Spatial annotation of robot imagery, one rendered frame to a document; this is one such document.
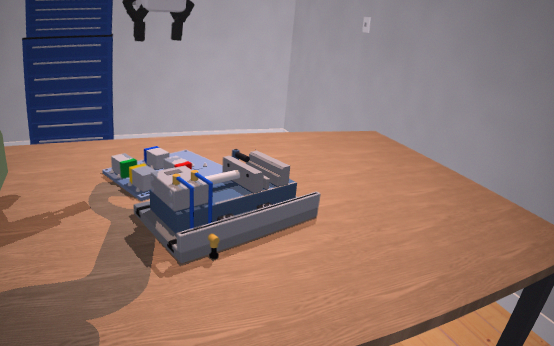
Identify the white block with red end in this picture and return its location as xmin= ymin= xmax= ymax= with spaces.
xmin=163 ymin=156 xmax=192 ymax=170

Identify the white block with green end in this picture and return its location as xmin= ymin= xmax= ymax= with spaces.
xmin=111 ymin=153 xmax=137 ymax=178

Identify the white block with blue end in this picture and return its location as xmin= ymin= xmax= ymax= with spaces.
xmin=144 ymin=146 xmax=170 ymax=170

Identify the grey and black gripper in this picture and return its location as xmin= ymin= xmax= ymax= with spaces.
xmin=122 ymin=0 xmax=194 ymax=41

